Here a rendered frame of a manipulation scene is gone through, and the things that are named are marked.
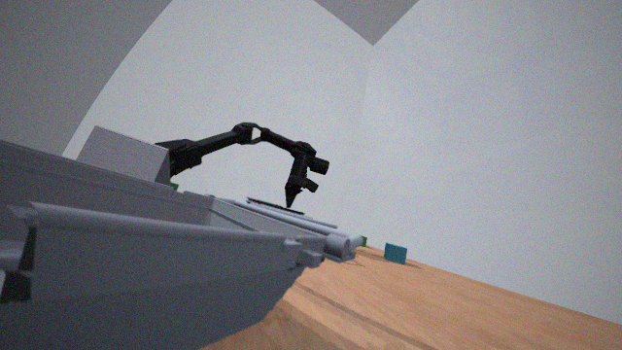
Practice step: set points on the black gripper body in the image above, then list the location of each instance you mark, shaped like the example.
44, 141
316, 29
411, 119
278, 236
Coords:
296, 178

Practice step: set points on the small blue block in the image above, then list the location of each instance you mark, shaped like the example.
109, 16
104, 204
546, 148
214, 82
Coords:
395, 253

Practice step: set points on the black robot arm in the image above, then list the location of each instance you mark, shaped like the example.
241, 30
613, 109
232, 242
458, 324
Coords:
185, 153

